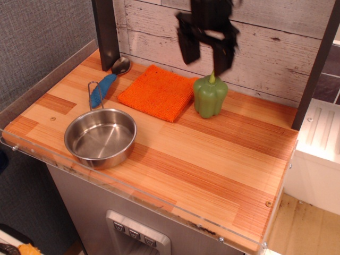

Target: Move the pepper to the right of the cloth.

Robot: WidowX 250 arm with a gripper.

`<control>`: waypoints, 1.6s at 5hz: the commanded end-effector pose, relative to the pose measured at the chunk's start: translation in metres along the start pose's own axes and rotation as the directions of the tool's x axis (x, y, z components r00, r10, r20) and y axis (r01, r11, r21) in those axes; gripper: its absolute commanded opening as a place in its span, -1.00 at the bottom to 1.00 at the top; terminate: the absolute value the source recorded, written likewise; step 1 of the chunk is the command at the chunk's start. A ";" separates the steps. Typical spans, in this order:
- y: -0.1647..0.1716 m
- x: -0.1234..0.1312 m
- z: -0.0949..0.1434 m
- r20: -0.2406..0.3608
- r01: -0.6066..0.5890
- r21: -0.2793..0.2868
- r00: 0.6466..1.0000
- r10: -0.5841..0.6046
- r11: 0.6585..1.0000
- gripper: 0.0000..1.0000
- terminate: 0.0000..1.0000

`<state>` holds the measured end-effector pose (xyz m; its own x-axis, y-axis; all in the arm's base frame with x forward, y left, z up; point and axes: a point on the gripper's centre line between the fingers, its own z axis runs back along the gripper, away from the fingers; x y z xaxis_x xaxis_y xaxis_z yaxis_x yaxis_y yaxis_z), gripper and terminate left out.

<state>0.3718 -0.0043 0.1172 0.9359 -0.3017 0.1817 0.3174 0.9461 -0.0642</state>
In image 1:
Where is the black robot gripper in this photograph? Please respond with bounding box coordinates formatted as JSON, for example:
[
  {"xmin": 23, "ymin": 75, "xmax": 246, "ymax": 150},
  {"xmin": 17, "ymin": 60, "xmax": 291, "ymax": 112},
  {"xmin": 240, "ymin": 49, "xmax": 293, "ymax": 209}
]
[{"xmin": 175, "ymin": 1, "xmax": 239, "ymax": 76}]

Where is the green toy bell pepper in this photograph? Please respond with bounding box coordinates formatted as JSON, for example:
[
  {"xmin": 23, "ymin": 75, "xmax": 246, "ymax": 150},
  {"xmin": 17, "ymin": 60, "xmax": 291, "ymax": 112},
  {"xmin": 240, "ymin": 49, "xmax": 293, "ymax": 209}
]
[{"xmin": 193, "ymin": 71, "xmax": 228, "ymax": 118}]

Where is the small steel pot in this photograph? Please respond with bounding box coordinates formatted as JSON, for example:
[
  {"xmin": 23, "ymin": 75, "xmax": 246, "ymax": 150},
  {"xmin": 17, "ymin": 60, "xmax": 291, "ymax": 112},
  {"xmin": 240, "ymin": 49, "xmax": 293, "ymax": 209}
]
[{"xmin": 63, "ymin": 81, "xmax": 138, "ymax": 171}]

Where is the orange knitted cloth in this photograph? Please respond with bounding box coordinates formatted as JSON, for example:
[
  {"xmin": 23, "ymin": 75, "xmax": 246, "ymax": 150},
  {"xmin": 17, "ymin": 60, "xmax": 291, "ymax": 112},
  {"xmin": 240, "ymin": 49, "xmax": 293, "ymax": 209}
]
[{"xmin": 117, "ymin": 65, "xmax": 198, "ymax": 122}]

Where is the grey toy fridge cabinet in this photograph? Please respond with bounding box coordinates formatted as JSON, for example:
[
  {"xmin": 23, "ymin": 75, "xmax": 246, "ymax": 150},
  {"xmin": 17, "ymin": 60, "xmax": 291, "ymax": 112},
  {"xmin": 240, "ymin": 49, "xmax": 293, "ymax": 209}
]
[{"xmin": 47, "ymin": 165, "xmax": 241, "ymax": 254}]

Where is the silver dispenser panel with buttons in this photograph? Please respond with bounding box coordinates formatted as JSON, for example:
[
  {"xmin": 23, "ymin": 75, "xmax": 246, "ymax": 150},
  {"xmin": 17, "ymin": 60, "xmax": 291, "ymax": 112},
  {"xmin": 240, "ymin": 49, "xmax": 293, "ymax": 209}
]
[{"xmin": 106, "ymin": 210, "xmax": 172, "ymax": 255}]

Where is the clear acrylic edge guard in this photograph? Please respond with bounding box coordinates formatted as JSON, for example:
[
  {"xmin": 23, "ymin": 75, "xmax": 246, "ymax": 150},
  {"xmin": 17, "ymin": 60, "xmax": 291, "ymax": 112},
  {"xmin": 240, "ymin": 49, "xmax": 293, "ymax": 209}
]
[{"xmin": 3, "ymin": 124, "xmax": 298, "ymax": 254}]

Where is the yellow object at corner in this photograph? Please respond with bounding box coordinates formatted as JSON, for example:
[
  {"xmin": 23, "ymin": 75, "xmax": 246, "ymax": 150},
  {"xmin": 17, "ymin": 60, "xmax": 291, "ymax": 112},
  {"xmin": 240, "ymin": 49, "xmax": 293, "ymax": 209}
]
[{"xmin": 1, "ymin": 243, "xmax": 41, "ymax": 255}]

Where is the blue handled metal spoon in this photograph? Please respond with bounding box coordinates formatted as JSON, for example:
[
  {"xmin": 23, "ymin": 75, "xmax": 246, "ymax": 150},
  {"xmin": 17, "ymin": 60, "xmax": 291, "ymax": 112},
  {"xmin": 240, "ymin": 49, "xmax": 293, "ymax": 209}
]
[{"xmin": 88, "ymin": 57, "xmax": 131, "ymax": 110}]

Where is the dark right upright post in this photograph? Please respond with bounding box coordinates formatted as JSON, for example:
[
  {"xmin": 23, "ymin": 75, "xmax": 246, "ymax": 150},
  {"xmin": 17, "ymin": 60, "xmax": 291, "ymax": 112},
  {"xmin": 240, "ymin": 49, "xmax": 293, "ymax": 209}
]
[{"xmin": 291, "ymin": 0, "xmax": 339, "ymax": 131}]

